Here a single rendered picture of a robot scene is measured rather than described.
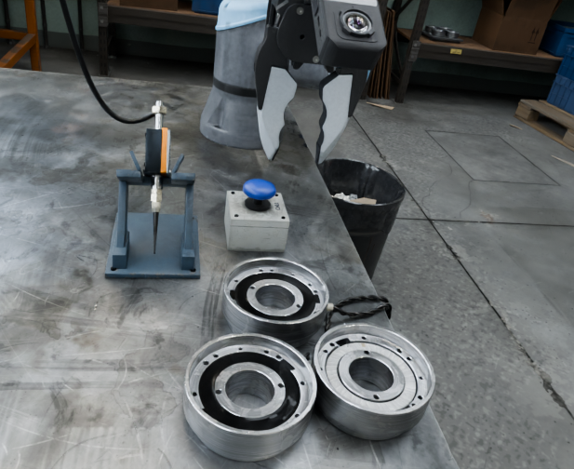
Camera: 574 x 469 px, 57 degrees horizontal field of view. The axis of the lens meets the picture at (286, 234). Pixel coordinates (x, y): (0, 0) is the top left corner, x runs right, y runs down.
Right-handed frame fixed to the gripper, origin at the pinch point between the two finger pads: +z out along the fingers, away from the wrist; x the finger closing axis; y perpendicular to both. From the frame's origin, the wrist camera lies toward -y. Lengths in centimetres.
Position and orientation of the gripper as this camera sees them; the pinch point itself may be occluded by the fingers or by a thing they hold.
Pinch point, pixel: (298, 152)
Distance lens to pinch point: 51.8
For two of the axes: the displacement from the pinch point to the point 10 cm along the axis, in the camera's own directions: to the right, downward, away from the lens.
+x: -9.8, -0.4, -2.1
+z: -1.4, 8.4, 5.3
